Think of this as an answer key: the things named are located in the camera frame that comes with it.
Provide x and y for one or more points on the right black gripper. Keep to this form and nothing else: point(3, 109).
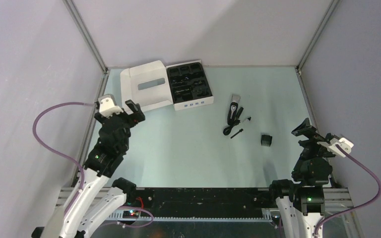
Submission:
point(305, 128)

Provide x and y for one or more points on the small oil bottle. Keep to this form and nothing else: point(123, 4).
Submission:
point(246, 120)

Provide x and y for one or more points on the right aluminium corner post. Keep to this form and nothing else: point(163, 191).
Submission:
point(318, 32)

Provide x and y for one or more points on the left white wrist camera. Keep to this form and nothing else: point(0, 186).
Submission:
point(104, 103)

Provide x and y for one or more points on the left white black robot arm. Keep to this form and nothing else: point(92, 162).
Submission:
point(77, 217)

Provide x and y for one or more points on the left aluminium corner post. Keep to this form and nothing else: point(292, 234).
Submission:
point(81, 26)

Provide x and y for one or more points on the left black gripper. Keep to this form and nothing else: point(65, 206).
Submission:
point(133, 117)

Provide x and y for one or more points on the small black cleaning brush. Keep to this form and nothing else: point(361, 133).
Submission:
point(240, 130)

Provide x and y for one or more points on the left controller board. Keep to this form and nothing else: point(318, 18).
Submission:
point(131, 214)

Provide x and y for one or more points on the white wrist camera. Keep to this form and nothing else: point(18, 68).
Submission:
point(338, 146)
point(104, 103)

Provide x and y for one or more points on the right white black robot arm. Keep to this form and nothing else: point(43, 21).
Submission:
point(300, 200)

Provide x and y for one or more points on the white box with black tray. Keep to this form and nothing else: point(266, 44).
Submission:
point(154, 85)

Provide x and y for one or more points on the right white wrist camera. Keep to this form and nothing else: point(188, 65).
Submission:
point(338, 146)

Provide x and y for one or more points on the silver black hair clipper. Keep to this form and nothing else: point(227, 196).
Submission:
point(233, 108)

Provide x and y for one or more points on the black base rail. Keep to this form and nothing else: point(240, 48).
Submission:
point(204, 203)

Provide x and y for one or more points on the aluminium corner post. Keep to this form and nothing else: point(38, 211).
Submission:
point(318, 32)
point(81, 26)

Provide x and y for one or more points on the black comb guard attachment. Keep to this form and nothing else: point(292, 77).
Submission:
point(266, 140)

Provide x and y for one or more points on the black cylindrical adapter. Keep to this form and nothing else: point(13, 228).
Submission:
point(239, 112)

